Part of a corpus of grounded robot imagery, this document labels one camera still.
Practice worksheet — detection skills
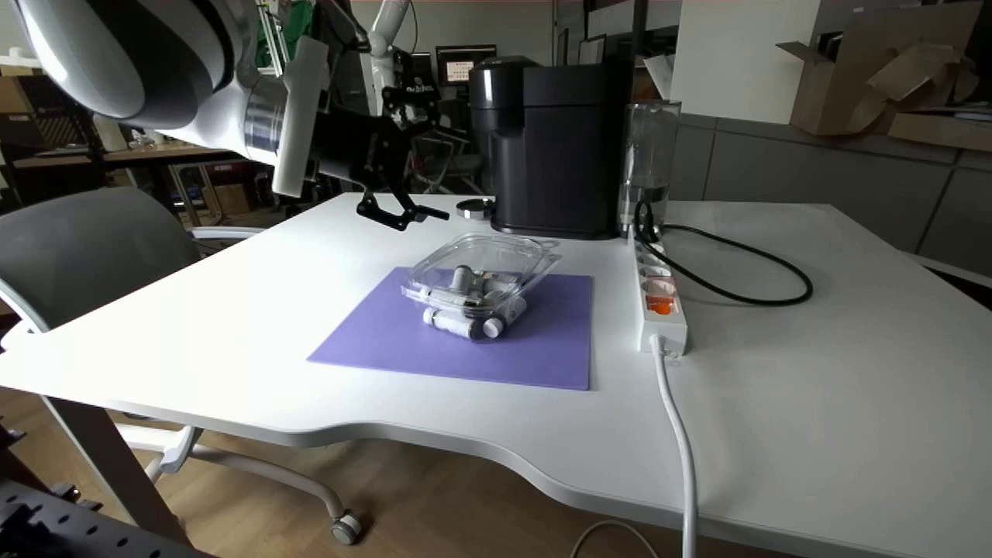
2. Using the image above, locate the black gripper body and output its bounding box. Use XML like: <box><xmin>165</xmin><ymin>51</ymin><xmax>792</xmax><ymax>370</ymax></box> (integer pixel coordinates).
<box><xmin>306</xmin><ymin>106</ymin><xmax>413</xmax><ymax>201</ymax></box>

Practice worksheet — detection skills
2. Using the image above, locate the clear plastic lid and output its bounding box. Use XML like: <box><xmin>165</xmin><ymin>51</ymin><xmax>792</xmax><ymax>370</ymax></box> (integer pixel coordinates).
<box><xmin>406</xmin><ymin>230</ymin><xmax>567</xmax><ymax>291</ymax></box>

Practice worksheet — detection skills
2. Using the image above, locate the clear plastic bowl container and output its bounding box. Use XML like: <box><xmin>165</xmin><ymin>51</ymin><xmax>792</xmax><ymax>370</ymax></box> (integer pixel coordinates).
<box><xmin>397</xmin><ymin>233</ymin><xmax>567</xmax><ymax>345</ymax></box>

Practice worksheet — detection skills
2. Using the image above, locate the black office chair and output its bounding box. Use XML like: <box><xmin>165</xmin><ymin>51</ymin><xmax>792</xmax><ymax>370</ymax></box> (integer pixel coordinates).
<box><xmin>406</xmin><ymin>96</ymin><xmax>482</xmax><ymax>194</ymax></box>

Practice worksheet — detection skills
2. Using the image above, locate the long white cylinder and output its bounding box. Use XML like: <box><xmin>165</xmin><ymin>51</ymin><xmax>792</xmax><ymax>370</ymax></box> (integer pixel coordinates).
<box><xmin>420</xmin><ymin>305</ymin><xmax>508</xmax><ymax>345</ymax></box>

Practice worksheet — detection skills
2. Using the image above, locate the computer monitor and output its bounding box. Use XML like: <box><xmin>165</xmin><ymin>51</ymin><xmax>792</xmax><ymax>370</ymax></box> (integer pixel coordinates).
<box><xmin>432</xmin><ymin>39</ymin><xmax>503</xmax><ymax>93</ymax></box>

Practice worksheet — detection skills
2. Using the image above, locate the black coffee machine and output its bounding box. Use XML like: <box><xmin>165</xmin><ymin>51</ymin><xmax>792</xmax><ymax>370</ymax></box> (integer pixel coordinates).
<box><xmin>466</xmin><ymin>57</ymin><xmax>634</xmax><ymax>241</ymax></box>

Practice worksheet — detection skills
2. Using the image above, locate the green cloth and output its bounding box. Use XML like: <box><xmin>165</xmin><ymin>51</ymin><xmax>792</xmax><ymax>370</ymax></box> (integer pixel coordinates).
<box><xmin>250</xmin><ymin>0</ymin><xmax>323</xmax><ymax>68</ymax></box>

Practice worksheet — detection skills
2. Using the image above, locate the purple mat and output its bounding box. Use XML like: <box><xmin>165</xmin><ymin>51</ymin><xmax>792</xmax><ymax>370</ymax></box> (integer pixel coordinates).
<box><xmin>306</xmin><ymin>265</ymin><xmax>598</xmax><ymax>394</ymax></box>

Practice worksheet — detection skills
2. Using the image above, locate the wooden desk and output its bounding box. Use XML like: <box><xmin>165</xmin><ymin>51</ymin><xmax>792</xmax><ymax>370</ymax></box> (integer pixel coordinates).
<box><xmin>0</xmin><ymin>120</ymin><xmax>413</xmax><ymax>228</ymax></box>

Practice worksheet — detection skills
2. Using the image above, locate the clear water tank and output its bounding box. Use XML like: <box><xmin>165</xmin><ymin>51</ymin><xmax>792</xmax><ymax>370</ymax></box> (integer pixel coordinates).
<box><xmin>622</xmin><ymin>100</ymin><xmax>685</xmax><ymax>237</ymax></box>

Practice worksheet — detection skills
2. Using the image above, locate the white power strip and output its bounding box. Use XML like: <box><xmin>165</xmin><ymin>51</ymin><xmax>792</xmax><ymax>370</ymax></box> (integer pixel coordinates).
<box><xmin>630</xmin><ymin>230</ymin><xmax>690</xmax><ymax>359</ymax></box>

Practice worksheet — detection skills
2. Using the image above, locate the gray office chair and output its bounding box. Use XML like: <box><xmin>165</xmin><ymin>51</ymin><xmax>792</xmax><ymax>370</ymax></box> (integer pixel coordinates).
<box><xmin>0</xmin><ymin>183</ymin><xmax>373</xmax><ymax>552</ymax></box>

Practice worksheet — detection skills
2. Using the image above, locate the white cabinet panel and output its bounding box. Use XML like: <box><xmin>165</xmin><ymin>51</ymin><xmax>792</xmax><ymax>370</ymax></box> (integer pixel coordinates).
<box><xmin>666</xmin><ymin>0</ymin><xmax>824</xmax><ymax>127</ymax></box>

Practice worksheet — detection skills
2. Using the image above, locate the metal table leg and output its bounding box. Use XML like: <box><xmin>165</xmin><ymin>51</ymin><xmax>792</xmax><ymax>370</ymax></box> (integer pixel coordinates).
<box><xmin>40</xmin><ymin>397</ymin><xmax>196</xmax><ymax>549</ymax></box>

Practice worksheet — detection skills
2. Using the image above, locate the gray cabinet row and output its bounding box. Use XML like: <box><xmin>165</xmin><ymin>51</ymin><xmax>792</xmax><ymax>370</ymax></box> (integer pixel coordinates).
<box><xmin>676</xmin><ymin>111</ymin><xmax>992</xmax><ymax>279</ymax></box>

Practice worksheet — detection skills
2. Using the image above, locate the cardboard box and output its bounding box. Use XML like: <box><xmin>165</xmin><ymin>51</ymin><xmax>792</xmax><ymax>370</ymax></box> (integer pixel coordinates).
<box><xmin>775</xmin><ymin>0</ymin><xmax>992</xmax><ymax>156</ymax></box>

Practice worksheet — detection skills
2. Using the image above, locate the black pegboard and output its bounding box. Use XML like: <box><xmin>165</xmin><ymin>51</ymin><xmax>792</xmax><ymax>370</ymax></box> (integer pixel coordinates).
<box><xmin>0</xmin><ymin>475</ymin><xmax>210</xmax><ymax>558</ymax></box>

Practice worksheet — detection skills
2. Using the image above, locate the white power cable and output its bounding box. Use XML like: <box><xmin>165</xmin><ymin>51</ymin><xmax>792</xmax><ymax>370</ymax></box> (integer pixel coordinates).
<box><xmin>647</xmin><ymin>345</ymin><xmax>701</xmax><ymax>558</ymax></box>

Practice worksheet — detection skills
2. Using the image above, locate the black power cable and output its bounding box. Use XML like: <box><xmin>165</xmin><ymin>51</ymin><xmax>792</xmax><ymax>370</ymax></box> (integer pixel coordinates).
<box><xmin>631</xmin><ymin>194</ymin><xmax>814</xmax><ymax>310</ymax></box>

